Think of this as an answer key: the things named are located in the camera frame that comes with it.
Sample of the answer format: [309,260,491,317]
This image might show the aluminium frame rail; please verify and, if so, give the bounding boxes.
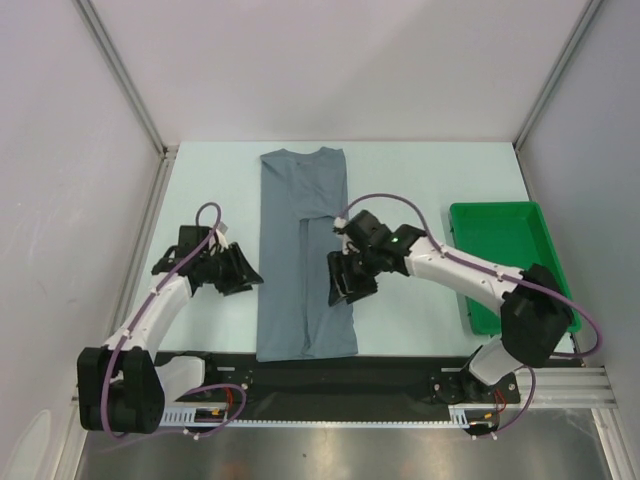
[69,364,614,409]

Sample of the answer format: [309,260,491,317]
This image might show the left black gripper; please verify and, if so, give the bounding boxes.
[200,242,263,297]

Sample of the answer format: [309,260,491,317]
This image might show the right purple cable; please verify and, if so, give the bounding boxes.
[337,194,604,441]

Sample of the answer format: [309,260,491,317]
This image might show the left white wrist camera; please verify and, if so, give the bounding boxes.
[177,223,229,255]

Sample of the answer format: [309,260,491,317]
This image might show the grey-blue t shirt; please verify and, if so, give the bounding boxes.
[256,147,358,362]

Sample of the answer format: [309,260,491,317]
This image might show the left aluminium corner post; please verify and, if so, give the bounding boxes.
[72,0,167,156]

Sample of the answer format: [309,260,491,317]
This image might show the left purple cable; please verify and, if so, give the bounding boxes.
[99,202,249,451]

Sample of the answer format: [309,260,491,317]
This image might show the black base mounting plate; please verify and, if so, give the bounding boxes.
[154,351,581,410]

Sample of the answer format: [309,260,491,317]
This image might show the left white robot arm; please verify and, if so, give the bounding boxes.
[77,243,263,436]

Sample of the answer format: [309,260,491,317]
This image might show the aluminium corner post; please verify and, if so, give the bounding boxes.
[512,0,607,154]
[72,0,167,156]

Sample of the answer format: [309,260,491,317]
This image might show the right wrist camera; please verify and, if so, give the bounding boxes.
[333,210,392,250]

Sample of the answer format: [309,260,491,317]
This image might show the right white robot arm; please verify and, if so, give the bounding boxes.
[327,218,573,401]

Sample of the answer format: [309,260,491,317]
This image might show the green plastic tray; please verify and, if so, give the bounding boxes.
[448,201,584,337]

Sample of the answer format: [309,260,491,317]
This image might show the right aluminium corner post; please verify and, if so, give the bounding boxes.
[512,0,607,154]

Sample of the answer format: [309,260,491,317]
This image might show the white slotted cable duct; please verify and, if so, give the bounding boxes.
[159,403,501,430]

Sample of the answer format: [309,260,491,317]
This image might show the purple cable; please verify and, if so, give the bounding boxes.
[99,202,249,451]
[337,194,604,441]

